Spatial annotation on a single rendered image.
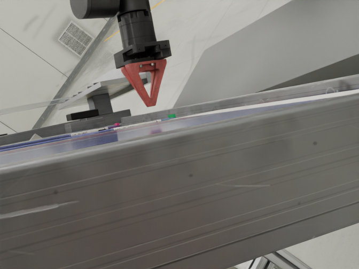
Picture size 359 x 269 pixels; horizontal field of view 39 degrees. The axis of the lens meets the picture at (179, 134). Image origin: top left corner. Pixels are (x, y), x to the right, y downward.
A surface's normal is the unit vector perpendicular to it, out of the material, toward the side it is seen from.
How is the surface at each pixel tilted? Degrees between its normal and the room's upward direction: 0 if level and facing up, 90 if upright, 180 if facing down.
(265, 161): 90
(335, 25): 0
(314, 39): 0
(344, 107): 90
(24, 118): 90
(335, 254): 0
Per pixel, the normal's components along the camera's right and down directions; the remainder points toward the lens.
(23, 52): 0.41, -0.04
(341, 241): -0.75, -0.57
